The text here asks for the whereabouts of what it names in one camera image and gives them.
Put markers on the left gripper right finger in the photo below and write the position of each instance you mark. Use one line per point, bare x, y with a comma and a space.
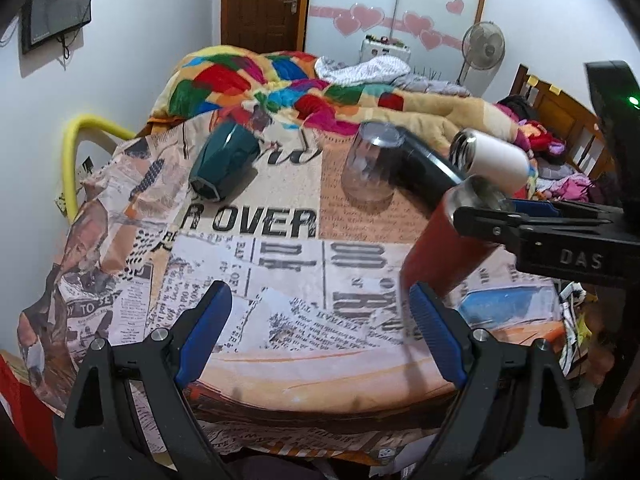
513, 417

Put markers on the newspaper print tablecloth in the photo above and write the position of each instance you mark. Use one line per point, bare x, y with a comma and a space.
319, 356

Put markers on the pink clothes pile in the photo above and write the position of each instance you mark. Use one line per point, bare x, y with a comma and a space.
550, 176

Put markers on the white cabinet box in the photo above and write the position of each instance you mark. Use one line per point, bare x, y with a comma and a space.
372, 47

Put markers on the red thermos cup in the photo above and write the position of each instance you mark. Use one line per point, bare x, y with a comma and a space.
441, 256

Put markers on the frosted glass wardrobe doors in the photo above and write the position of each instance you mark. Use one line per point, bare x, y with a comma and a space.
432, 30

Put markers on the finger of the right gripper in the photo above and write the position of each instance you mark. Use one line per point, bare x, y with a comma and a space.
591, 252
563, 210

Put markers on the white checked cloth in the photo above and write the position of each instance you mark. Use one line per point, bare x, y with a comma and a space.
382, 69

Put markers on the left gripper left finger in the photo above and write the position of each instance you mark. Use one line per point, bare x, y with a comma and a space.
101, 435

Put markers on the grey bedsheet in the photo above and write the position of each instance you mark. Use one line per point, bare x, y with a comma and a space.
418, 83

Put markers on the colourful patchwork blanket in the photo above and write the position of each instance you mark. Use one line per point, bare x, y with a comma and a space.
226, 80

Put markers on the dark green faceted cup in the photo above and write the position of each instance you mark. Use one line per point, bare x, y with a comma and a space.
223, 161

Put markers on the small wall monitor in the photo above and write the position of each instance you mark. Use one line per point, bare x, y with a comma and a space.
43, 20

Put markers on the wooden headboard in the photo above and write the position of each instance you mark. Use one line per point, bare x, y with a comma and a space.
569, 121

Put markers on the yellow foam tube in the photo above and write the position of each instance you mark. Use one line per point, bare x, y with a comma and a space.
87, 142

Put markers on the brown wooden door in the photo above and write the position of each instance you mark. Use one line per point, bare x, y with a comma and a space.
264, 26

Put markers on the white thermos cup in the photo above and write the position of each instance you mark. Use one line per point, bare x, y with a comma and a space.
479, 154

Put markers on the standing electric fan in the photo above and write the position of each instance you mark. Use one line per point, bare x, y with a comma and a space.
483, 47

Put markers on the black thermos bottle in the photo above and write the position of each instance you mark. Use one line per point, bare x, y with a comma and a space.
424, 173

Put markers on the clear plastic cup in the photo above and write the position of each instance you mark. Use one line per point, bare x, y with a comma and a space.
369, 164

